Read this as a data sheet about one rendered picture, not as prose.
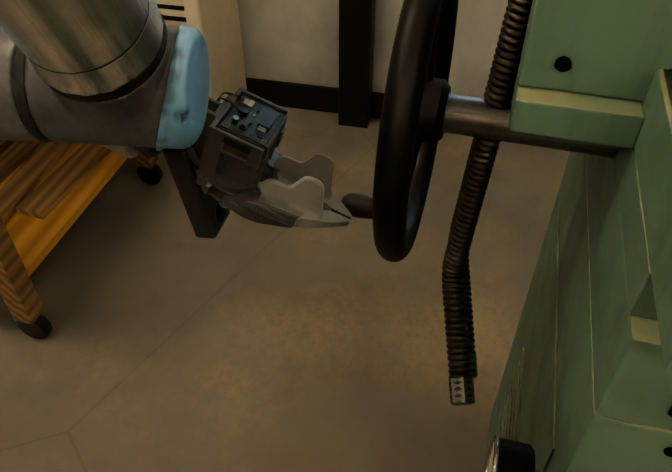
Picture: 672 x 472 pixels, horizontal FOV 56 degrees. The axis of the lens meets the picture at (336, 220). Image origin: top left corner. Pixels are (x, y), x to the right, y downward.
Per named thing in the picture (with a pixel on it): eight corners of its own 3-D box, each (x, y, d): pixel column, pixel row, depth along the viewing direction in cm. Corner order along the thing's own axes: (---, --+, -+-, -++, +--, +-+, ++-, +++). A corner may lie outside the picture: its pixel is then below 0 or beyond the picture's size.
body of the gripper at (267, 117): (269, 157, 55) (142, 97, 54) (246, 220, 61) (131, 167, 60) (296, 111, 60) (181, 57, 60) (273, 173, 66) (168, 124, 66)
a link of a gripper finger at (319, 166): (367, 188, 59) (277, 146, 59) (345, 228, 63) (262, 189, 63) (374, 169, 61) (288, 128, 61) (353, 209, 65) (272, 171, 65)
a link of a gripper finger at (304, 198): (359, 209, 57) (266, 166, 56) (337, 249, 61) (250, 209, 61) (367, 188, 59) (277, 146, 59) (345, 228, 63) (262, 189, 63)
